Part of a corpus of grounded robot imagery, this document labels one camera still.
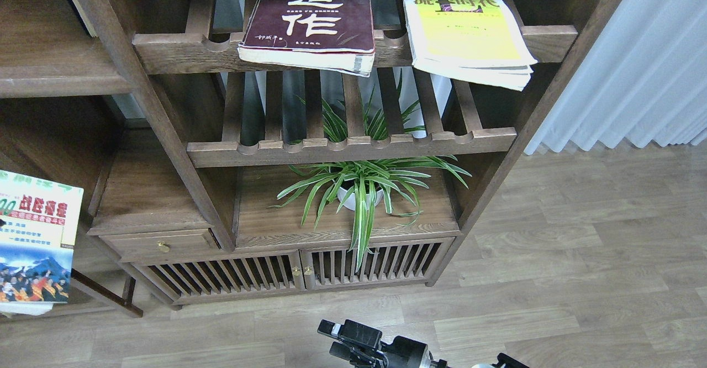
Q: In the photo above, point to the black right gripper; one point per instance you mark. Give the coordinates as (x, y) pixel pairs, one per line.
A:
(360, 345)

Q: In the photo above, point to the colourful 300 paperback book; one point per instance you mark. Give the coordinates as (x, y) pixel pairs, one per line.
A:
(39, 227)

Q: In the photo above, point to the right slatted cabinet door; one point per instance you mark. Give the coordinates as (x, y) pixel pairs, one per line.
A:
(385, 264)

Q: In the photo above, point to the slatted cabinet door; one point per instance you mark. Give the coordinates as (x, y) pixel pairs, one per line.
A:
(223, 278)
(385, 264)

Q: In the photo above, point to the white plant pot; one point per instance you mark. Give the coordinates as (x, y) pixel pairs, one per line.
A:
(347, 196)

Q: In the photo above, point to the green spider plant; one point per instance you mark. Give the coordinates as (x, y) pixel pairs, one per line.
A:
(403, 176)

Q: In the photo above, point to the left slatted cabinet door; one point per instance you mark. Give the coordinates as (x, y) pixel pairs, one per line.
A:
(223, 278)

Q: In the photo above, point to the dark wooden bookshelf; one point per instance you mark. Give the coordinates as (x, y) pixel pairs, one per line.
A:
(148, 107)

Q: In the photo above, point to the wooden drawer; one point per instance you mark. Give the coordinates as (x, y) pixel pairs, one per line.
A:
(145, 244)

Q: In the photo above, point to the maroon book white characters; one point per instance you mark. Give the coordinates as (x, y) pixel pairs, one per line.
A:
(334, 35)

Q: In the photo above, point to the yellow green cover book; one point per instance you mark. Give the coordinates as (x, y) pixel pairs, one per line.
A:
(476, 41)

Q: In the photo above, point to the white pleated curtain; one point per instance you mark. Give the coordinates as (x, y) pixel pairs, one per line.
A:
(643, 82)

